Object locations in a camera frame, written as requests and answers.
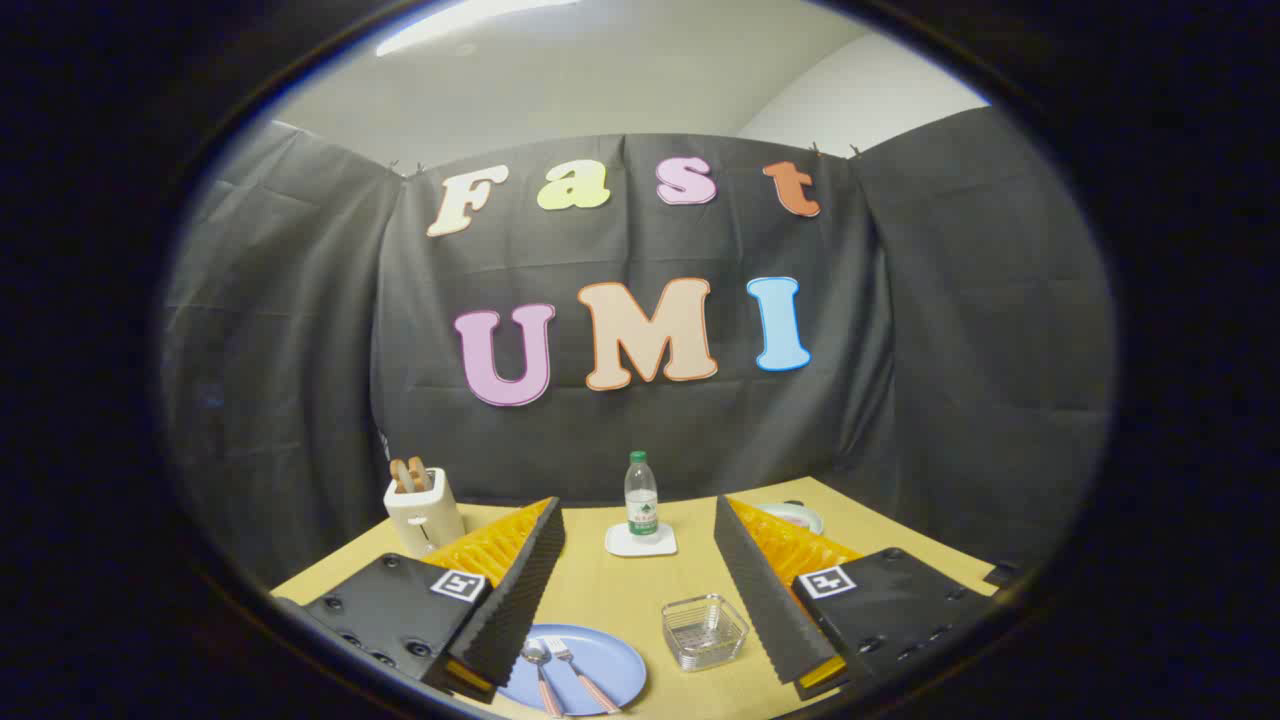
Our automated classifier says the spoon with red checked handle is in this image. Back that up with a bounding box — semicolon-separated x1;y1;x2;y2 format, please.
521;638;564;719

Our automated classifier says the pale green food plate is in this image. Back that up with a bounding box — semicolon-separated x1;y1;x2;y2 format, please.
752;501;824;536

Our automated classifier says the fork with red checked handle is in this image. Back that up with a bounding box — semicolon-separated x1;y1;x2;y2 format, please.
545;637;623;715

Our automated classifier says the white square coaster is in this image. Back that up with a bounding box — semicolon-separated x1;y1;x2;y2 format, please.
604;522;678;558

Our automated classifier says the clear water bottle green cap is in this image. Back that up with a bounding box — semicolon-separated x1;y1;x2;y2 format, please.
624;450;660;538

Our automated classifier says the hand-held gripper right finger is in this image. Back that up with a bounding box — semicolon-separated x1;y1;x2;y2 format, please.
713;494;1001;702

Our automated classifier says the blue round plate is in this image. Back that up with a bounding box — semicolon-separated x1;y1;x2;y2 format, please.
497;624;648;717

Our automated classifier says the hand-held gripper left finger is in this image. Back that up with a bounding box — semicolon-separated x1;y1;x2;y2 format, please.
275;496;567;706

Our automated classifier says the clear perforated drain basket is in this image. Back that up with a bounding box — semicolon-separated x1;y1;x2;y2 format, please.
661;594;750;672

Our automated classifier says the cream toy toaster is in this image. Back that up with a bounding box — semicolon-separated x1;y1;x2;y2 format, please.
384;467;467;558

